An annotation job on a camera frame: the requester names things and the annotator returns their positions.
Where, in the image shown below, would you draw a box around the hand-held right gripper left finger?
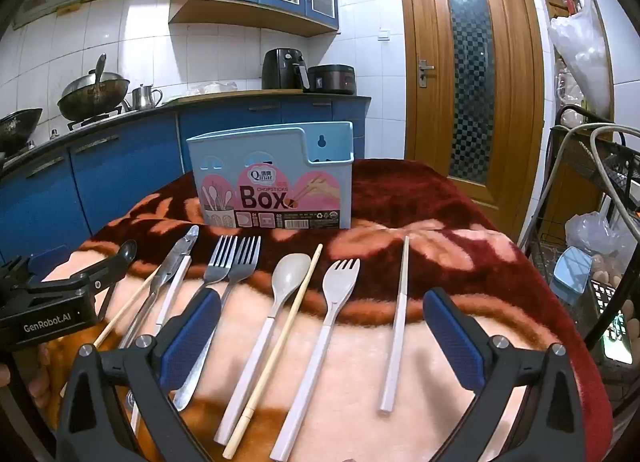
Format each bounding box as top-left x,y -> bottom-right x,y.
56,287 -> 223,462

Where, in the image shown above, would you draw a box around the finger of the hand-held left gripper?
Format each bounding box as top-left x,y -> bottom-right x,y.
75,253 -> 133,303

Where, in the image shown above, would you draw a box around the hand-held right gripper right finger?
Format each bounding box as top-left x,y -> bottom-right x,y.
423,287 -> 587,462

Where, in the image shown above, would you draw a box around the small metal spoon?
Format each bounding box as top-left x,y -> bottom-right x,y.
96,240 -> 139,323

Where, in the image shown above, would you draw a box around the wooden chopstick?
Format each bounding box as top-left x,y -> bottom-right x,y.
222,243 -> 324,460
94,266 -> 162,349

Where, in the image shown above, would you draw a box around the metal fork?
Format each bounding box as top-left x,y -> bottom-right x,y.
190,235 -> 239,300
172,236 -> 262,412

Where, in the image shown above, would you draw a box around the beige spoon white handle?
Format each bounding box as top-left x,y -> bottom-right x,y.
214,253 -> 312,446

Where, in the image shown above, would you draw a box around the beige fork white handle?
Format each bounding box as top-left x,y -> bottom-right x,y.
270,258 -> 361,461

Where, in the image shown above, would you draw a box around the light blue chopstick box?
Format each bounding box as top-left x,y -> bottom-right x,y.
186,120 -> 355,231

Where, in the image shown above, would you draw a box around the person's left hand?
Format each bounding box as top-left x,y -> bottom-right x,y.
0,342 -> 53,398

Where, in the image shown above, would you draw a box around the blue base cabinets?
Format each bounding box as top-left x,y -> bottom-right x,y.
0,94 -> 373,265

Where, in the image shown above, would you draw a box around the gas stove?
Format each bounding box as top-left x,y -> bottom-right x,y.
66,106 -> 126,133

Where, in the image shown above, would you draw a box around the red floral blanket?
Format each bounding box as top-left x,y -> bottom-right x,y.
37,158 -> 615,462

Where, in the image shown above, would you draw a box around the black frying pan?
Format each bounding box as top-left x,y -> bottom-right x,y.
0,108 -> 44,153

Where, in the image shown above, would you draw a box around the crumpled clear plastic bag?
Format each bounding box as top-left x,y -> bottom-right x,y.
565,212 -> 637,270

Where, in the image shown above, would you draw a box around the dark metal wok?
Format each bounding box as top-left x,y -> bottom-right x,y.
56,70 -> 132,121

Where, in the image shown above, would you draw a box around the metal kettle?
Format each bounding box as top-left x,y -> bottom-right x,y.
131,84 -> 164,111

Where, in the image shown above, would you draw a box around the wooden door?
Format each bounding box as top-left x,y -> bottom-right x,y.
395,0 -> 547,243

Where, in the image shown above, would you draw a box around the clear plastic food bag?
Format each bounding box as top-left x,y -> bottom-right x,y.
187,82 -> 239,95

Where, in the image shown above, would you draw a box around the black air fryer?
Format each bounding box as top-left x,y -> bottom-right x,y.
262,48 -> 311,91

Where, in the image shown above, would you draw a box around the dark rice cooker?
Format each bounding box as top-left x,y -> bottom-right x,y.
307,64 -> 357,95

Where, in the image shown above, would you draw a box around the white hanging plastic bag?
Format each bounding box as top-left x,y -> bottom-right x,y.
547,2 -> 614,119

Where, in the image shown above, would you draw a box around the black wire rack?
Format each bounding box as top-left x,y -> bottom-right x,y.
520,121 -> 640,395

